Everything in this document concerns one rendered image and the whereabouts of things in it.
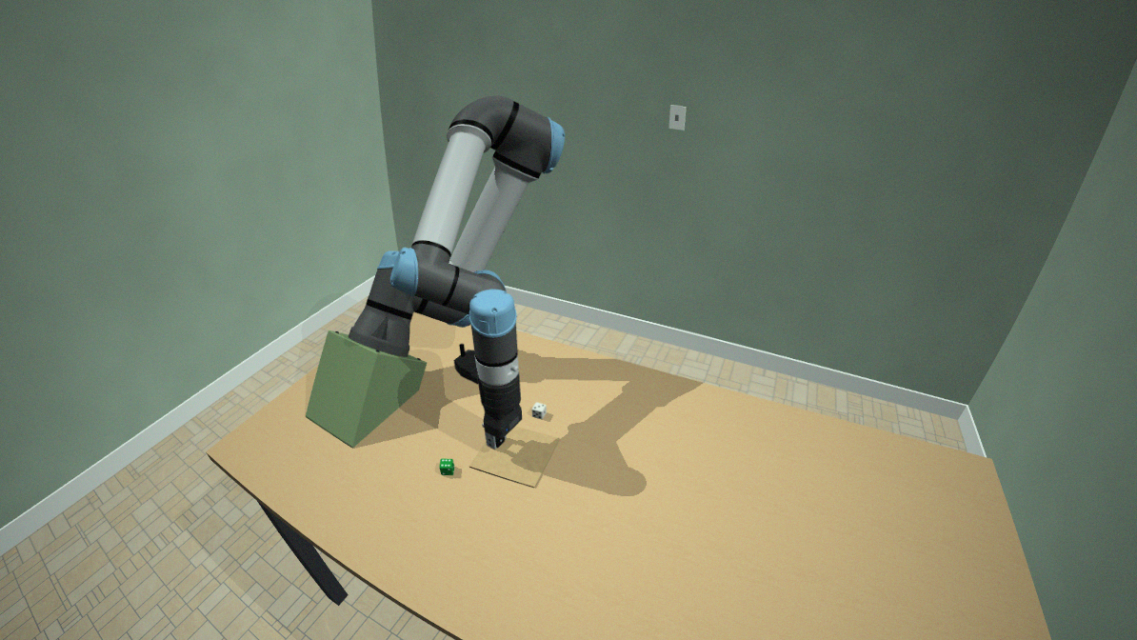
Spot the tan square mat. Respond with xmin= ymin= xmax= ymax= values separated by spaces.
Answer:
xmin=468 ymin=426 xmax=561 ymax=488

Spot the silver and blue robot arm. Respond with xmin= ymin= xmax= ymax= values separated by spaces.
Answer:
xmin=349 ymin=95 xmax=565 ymax=367

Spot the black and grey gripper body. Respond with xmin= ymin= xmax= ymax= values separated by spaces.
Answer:
xmin=454 ymin=344 xmax=522 ymax=438

